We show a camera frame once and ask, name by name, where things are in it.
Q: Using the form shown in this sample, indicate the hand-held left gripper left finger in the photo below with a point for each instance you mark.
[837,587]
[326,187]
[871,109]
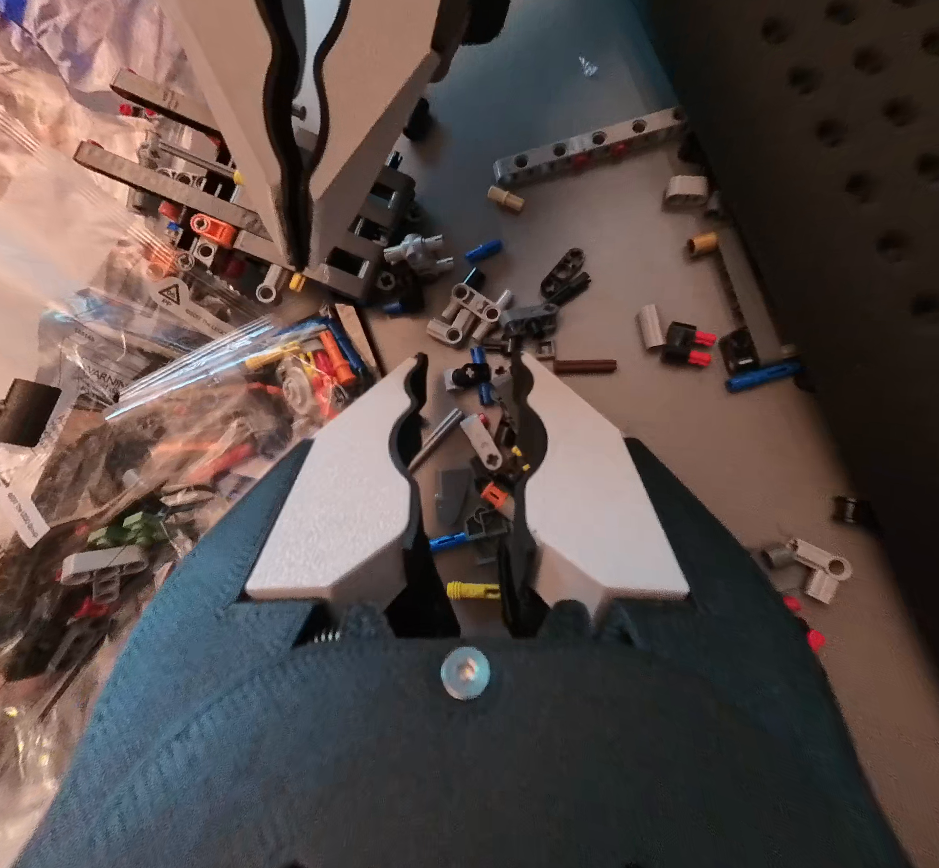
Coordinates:
[330,516]

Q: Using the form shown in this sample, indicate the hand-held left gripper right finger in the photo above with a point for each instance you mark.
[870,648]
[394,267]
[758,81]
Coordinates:
[609,516]

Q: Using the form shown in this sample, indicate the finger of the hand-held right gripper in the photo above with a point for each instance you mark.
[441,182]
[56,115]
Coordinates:
[389,39]
[213,17]

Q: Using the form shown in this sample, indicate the small clear parts bag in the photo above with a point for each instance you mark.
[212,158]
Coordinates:
[220,369]

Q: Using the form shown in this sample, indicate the pile of toy bricks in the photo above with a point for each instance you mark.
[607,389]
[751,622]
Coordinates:
[469,310]

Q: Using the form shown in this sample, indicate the crumpled clear bag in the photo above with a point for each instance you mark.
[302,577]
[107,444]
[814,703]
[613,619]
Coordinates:
[59,76]

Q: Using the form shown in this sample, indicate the long grey toy beam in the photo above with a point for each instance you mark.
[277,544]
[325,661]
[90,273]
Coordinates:
[587,142]

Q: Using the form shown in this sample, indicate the numbered clear parts bag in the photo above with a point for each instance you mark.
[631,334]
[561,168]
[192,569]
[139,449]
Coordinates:
[73,479]

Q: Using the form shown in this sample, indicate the black toy connector piece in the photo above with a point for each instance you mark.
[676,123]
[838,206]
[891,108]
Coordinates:
[26,409]

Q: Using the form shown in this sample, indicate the black perforated board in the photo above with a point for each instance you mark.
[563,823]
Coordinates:
[807,149]

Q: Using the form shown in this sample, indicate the black toy frame assembly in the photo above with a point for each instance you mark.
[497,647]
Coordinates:
[147,175]

